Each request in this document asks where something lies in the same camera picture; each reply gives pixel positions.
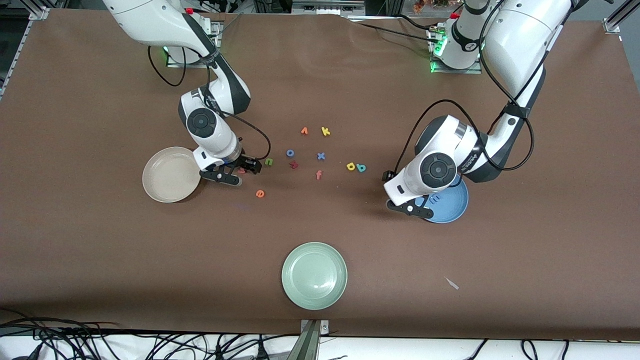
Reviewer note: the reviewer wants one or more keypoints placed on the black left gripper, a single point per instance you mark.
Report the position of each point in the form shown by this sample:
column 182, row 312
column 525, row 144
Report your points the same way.
column 385, row 176

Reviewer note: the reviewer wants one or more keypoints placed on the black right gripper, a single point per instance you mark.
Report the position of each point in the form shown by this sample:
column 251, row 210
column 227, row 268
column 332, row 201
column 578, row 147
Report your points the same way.
column 246, row 163

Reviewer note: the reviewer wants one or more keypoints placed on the blue foam letter m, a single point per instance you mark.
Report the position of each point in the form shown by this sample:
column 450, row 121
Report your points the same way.
column 436, row 198

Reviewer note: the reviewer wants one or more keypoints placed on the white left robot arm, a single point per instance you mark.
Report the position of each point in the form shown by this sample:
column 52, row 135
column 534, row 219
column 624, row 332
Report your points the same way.
column 520, row 40

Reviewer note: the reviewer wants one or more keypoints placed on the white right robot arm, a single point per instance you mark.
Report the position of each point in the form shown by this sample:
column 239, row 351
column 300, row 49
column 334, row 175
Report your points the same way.
column 150, row 20

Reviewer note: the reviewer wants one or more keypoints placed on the blue round plate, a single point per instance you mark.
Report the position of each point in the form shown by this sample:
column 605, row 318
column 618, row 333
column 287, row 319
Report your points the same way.
column 452, row 207

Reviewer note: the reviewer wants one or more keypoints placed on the brown table cover sheet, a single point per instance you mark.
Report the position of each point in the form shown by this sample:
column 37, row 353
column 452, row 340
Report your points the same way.
column 225, row 250

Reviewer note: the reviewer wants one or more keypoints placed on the beige round plate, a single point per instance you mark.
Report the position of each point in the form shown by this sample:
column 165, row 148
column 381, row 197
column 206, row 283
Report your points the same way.
column 167, row 177

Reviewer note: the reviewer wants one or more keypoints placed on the pale green round plate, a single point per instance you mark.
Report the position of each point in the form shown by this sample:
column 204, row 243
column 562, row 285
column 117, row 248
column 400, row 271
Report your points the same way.
column 314, row 276

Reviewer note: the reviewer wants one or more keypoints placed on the small white paper scrap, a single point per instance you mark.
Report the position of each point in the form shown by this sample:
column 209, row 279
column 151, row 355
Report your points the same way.
column 451, row 283

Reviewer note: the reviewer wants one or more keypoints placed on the small orange object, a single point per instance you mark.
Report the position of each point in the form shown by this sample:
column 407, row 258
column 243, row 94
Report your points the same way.
column 419, row 5

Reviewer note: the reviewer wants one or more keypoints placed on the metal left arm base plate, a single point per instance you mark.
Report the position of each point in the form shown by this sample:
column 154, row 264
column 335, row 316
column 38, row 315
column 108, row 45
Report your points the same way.
column 455, row 71

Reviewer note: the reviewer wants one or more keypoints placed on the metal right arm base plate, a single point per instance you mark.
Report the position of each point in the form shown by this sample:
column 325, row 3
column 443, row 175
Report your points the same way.
column 175, row 63

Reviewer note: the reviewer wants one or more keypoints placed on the grey metal mounting post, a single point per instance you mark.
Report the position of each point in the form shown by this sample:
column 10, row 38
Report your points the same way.
column 312, row 327

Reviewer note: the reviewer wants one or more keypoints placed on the aluminium frame beam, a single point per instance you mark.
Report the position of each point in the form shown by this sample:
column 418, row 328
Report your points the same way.
column 327, row 7

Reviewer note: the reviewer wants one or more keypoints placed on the aluminium frame rail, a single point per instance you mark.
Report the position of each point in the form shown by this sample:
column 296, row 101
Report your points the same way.
column 20, row 47
column 612, row 24

